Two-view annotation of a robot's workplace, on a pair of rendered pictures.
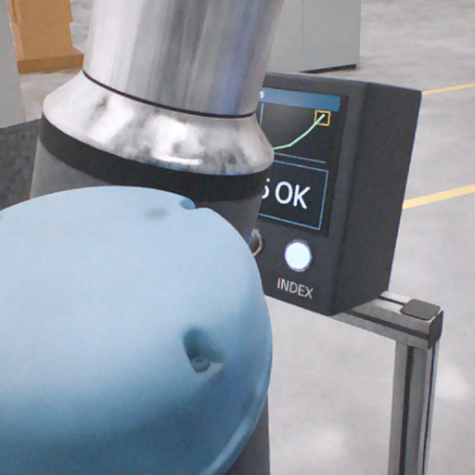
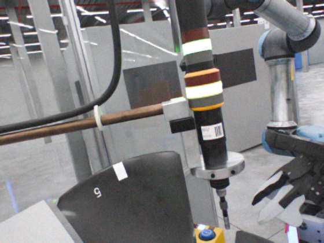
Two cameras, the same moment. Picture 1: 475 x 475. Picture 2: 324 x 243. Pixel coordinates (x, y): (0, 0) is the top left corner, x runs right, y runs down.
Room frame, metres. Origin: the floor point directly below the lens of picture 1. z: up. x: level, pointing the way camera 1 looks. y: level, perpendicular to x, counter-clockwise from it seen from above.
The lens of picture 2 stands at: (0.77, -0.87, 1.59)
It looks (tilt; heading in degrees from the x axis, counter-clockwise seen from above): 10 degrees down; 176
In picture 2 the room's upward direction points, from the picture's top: 11 degrees counter-clockwise
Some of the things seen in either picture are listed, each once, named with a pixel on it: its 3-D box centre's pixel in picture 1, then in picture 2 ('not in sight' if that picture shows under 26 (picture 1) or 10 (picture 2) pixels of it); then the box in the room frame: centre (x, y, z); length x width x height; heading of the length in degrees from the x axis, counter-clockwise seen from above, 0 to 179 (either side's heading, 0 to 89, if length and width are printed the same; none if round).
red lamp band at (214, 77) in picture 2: not in sight; (202, 78); (0.44, -0.79, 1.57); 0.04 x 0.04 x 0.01
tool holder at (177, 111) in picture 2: not in sight; (203, 133); (0.44, -0.80, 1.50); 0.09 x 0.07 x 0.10; 85
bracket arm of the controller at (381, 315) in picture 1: (318, 292); not in sight; (0.56, -0.08, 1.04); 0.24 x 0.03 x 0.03; 50
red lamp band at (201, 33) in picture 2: not in sight; (195, 36); (0.44, -0.79, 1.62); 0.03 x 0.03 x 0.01
